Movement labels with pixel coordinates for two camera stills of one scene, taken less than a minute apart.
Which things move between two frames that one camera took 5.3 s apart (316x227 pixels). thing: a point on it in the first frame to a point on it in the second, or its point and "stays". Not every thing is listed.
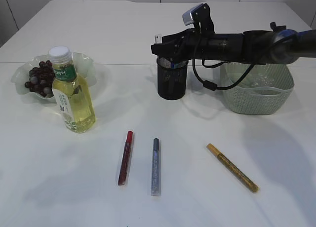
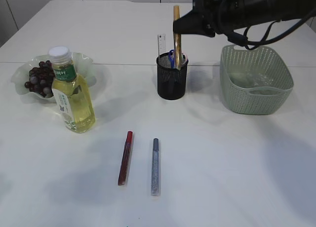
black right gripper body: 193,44 to 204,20
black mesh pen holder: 171,78 stays
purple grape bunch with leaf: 41,79 stays
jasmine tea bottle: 71,92 stays
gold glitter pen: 232,168 to 177,58
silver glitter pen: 156,180 stays
